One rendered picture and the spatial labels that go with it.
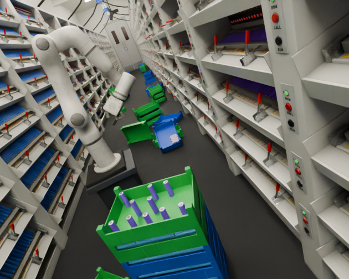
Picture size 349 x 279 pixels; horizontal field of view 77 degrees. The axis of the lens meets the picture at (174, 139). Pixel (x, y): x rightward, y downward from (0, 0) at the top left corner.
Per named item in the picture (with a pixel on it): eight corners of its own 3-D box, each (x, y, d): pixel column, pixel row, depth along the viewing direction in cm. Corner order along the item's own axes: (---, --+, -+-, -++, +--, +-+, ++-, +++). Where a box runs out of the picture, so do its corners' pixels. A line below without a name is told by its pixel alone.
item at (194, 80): (210, 99, 125) (196, 79, 119) (186, 83, 180) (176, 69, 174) (239, 76, 123) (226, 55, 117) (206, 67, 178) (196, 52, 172)
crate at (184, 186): (108, 248, 68) (95, 231, 65) (123, 201, 86) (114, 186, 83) (200, 227, 62) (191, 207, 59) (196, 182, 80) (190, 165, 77)
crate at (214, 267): (140, 290, 78) (130, 278, 75) (148, 241, 96) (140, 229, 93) (222, 275, 72) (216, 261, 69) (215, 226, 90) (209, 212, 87)
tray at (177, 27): (188, 29, 109) (177, 11, 105) (169, 35, 164) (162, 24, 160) (221, 1, 107) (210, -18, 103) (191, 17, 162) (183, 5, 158)
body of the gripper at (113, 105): (109, 92, 132) (101, 108, 133) (124, 99, 131) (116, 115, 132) (114, 94, 140) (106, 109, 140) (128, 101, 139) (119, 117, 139)
